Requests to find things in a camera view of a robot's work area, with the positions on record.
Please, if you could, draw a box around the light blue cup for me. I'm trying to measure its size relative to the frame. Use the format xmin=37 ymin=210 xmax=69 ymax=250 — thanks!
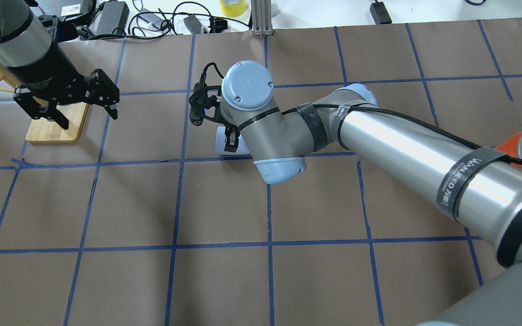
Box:
xmin=215 ymin=126 xmax=250 ymax=156

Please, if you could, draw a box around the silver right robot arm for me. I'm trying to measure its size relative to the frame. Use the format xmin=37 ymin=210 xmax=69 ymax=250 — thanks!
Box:
xmin=220 ymin=60 xmax=522 ymax=326

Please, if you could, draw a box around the brown paper table mat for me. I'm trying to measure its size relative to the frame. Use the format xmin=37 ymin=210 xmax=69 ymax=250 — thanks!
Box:
xmin=0 ymin=18 xmax=522 ymax=326

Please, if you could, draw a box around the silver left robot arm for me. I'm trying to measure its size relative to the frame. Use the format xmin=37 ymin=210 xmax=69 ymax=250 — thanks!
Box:
xmin=0 ymin=0 xmax=120 ymax=130

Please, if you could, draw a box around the aluminium frame post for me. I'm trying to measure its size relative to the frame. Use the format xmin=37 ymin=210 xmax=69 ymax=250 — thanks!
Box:
xmin=251 ymin=0 xmax=274 ymax=36

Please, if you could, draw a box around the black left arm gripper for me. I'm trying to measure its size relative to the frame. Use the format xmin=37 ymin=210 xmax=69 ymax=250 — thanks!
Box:
xmin=6 ymin=42 xmax=120 ymax=130

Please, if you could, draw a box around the black power adapter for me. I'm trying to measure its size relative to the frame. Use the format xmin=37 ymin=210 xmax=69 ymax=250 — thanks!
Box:
xmin=94 ymin=1 xmax=129 ymax=36

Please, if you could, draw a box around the yellow tape roll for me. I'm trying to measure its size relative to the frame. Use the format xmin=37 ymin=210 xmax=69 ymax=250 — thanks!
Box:
xmin=219 ymin=0 xmax=247 ymax=17

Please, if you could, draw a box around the wooden cup rack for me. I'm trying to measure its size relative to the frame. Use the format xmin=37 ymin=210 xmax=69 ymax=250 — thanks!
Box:
xmin=0 ymin=59 xmax=89 ymax=144

